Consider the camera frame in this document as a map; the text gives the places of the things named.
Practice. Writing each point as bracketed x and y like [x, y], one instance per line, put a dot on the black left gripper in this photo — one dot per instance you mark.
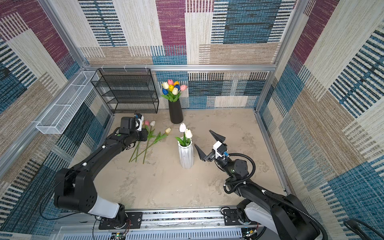
[144, 132]

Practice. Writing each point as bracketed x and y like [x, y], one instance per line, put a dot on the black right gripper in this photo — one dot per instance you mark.
[210, 158]

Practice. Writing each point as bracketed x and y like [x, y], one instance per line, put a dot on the white ribbed vase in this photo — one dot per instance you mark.
[186, 155]

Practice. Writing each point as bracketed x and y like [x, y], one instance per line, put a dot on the black tapered vase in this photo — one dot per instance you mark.
[176, 113]

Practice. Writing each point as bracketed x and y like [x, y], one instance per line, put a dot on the light pink tulip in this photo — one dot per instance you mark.
[183, 87]

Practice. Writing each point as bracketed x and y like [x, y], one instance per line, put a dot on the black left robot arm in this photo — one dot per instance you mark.
[75, 189]

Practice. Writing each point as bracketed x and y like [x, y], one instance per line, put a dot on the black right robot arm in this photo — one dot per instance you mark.
[284, 215]

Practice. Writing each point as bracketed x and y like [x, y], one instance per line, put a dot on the pink tulip on table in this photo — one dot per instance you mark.
[145, 126]

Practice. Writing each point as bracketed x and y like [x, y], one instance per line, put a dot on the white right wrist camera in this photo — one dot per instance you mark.
[220, 150]

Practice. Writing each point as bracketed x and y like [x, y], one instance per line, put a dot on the black wire shelf rack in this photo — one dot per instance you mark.
[130, 90]

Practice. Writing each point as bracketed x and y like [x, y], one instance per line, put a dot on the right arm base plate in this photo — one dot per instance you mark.
[232, 217]

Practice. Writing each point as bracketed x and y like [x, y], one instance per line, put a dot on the aluminium front rail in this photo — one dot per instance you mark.
[173, 218]

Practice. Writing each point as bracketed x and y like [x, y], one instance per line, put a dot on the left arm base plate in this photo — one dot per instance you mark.
[131, 220]

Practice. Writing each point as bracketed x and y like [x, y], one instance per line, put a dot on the white mesh wall basket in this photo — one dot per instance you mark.
[58, 117]

